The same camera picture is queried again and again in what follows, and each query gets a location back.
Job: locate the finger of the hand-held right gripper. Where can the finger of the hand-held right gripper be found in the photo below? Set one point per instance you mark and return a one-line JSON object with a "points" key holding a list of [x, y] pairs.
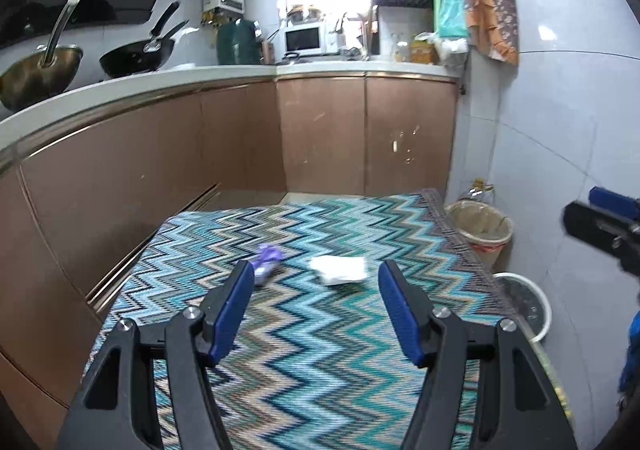
{"points": [[612, 200], [595, 227]]}

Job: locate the brass wok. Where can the brass wok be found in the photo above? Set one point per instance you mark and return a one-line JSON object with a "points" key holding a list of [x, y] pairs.
{"points": [[35, 74]]}

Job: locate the beige lined wastebasket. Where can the beige lined wastebasket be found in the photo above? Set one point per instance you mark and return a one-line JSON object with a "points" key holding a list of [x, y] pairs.
{"points": [[480, 225]]}

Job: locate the glass pots on microwave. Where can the glass pots on microwave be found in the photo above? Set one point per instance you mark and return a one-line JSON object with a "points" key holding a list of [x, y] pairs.
{"points": [[304, 14]]}

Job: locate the white plastic bag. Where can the white plastic bag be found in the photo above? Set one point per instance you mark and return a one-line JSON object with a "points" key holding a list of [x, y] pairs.
{"points": [[452, 52]]}

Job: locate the clear oil bottle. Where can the clear oil bottle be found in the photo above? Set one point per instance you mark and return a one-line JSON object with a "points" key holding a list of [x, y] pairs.
{"points": [[481, 192]]}

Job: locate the white plastic basin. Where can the white plastic basin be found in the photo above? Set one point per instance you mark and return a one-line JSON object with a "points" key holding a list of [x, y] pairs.
{"points": [[542, 325]]}

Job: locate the purple wrapper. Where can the purple wrapper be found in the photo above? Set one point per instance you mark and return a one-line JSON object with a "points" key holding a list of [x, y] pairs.
{"points": [[267, 257]]}

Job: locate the yellow bottle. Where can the yellow bottle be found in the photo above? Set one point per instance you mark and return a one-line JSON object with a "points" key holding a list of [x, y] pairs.
{"points": [[422, 52]]}

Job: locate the dark green appliance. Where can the dark green appliance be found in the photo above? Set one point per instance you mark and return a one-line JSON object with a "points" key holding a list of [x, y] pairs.
{"points": [[237, 42]]}

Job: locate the white microwave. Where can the white microwave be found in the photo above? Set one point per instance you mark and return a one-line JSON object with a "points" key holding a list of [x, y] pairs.
{"points": [[302, 38]]}

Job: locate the black frying pan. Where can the black frying pan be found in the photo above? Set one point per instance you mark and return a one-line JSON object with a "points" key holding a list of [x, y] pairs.
{"points": [[130, 59]]}

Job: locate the glass pot lid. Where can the glass pot lid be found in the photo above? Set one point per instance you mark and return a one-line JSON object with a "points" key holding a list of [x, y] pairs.
{"points": [[291, 57]]}

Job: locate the teal hanging bag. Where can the teal hanging bag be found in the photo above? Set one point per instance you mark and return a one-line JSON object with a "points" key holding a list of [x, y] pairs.
{"points": [[452, 14]]}

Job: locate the metal faucet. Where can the metal faucet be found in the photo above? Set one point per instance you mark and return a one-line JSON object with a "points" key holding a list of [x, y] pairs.
{"points": [[367, 29]]}

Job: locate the zigzag patterned blanket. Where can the zigzag patterned blanket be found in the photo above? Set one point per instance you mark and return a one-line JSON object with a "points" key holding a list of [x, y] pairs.
{"points": [[300, 355]]}

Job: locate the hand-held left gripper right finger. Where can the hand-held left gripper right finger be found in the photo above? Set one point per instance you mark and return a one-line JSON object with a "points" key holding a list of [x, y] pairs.
{"points": [[397, 315]]}

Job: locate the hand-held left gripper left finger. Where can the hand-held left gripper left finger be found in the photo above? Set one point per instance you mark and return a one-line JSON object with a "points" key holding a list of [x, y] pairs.
{"points": [[232, 310]]}

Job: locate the white tissue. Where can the white tissue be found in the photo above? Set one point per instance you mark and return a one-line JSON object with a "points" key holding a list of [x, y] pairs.
{"points": [[337, 270]]}

